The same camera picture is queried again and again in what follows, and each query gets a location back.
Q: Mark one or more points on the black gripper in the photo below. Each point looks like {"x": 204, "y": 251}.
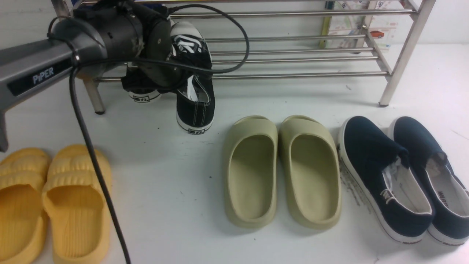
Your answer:
{"x": 158, "y": 46}

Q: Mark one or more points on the black canvas sneaker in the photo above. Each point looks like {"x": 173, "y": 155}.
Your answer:
{"x": 195, "y": 98}
{"x": 139, "y": 86}

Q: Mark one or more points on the stainless steel shoe rack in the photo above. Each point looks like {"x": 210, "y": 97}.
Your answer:
{"x": 366, "y": 49}

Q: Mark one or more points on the left navy slip-on shoe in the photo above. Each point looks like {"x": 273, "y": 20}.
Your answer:
{"x": 380, "y": 168}

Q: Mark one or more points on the navy slip-on shoe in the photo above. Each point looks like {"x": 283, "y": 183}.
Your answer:
{"x": 380, "y": 168}
{"x": 431, "y": 166}

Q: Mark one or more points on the right navy slip-on shoe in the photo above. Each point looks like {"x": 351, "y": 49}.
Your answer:
{"x": 431, "y": 166}

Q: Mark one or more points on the left beige slipper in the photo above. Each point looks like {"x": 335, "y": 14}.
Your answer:
{"x": 249, "y": 166}

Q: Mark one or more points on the beige slipper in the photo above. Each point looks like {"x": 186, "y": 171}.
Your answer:
{"x": 249, "y": 166}
{"x": 310, "y": 163}

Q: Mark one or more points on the right yellow slipper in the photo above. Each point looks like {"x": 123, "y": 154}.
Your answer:
{"x": 74, "y": 201}

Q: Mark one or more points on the yellow slipper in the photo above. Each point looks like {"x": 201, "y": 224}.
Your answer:
{"x": 23, "y": 220}
{"x": 74, "y": 201}

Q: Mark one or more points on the right beige slipper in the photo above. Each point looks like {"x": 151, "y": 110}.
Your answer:
{"x": 310, "y": 163}

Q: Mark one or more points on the white colourful printed box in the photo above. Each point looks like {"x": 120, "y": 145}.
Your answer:
{"x": 382, "y": 28}

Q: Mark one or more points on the left yellow slipper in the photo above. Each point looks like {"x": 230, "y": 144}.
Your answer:
{"x": 23, "y": 220}

